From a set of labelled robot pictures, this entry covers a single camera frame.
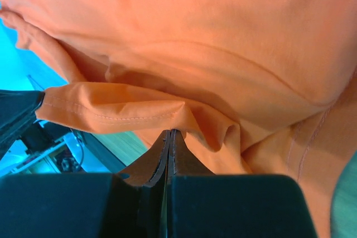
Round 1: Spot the orange t shirt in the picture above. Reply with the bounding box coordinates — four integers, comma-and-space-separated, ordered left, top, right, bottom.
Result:
1, 0, 356, 237

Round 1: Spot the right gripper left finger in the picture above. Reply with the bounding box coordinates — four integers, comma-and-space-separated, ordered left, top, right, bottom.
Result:
114, 130, 171, 237

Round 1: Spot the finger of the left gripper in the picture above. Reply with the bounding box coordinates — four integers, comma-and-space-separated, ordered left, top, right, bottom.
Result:
1, 90, 45, 154

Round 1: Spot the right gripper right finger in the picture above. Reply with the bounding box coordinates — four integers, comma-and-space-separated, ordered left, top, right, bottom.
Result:
167, 130, 215, 237

